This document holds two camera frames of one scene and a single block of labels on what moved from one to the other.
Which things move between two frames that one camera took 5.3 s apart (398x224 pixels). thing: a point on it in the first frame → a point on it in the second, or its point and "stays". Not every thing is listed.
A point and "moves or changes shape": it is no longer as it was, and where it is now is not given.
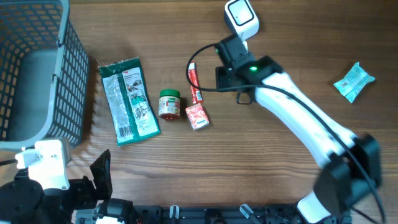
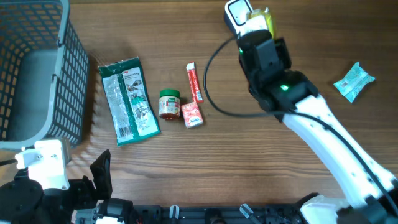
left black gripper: (89, 196) stays
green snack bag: (131, 108) stays
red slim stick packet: (197, 96) stays
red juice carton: (197, 116) moves or changes shape
